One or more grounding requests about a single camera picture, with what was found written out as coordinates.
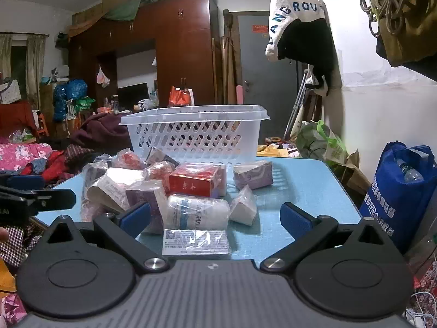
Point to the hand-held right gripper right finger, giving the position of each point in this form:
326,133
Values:
296,218

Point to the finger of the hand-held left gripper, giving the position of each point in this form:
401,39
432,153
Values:
27,181
54,196

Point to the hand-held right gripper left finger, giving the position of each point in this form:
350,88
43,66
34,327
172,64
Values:
135,218

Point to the red ball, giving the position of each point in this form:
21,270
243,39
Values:
158,172
129,160

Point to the light purple bagged box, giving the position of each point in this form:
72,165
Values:
253,176

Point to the white plastic basket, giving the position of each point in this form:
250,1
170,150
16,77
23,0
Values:
194,133

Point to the person's left hand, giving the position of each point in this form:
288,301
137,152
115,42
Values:
2,235

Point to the pink floral blanket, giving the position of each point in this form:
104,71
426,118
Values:
20,155

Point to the checkered cloth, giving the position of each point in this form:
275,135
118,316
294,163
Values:
17,242

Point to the white bagged box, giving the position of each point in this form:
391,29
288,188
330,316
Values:
114,186

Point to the dark bagged item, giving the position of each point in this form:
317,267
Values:
94,176

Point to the small white bagged item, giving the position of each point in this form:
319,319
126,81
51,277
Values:
243,206

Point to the white bagged bottle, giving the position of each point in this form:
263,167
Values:
198,211

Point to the flat clear labelled packet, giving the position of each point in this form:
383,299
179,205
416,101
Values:
194,242

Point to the dark grey bagged box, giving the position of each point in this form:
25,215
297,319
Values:
162,159

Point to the red box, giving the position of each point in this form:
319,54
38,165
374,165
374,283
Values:
194,179

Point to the yellow packets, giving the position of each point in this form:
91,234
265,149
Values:
273,151

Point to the brown paper bag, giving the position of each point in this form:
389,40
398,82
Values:
355,177

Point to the maroon cloth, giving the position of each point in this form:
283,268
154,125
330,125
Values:
99,131

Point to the green plastic bag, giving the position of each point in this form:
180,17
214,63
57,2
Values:
321,143

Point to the blue plastic bags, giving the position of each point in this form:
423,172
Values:
70,95

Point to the blue fabric bag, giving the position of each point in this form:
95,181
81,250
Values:
396,208

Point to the patterned curtain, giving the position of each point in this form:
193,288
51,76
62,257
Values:
36,68

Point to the metal crutches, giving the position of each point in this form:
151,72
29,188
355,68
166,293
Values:
298,102

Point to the clear plastic bottle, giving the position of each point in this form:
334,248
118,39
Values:
409,174

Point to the black monitor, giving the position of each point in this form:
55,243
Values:
133,95

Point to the pink white hanging bag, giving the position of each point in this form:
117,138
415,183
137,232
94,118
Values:
103,78

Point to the orange and white bag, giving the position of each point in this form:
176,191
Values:
181,97

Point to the pink board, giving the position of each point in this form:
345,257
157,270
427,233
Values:
239,95

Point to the grey door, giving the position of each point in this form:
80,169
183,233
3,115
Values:
266,82

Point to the black garment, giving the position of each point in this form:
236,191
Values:
307,47

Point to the wooden wardrobe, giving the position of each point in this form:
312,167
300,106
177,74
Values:
181,47

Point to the red door sticker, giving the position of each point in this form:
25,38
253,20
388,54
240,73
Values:
260,29

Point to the green cloth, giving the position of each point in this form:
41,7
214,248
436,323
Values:
133,6

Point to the white printed shirt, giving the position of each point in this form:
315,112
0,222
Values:
290,5

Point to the olive hanging bag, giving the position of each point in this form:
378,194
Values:
416,41

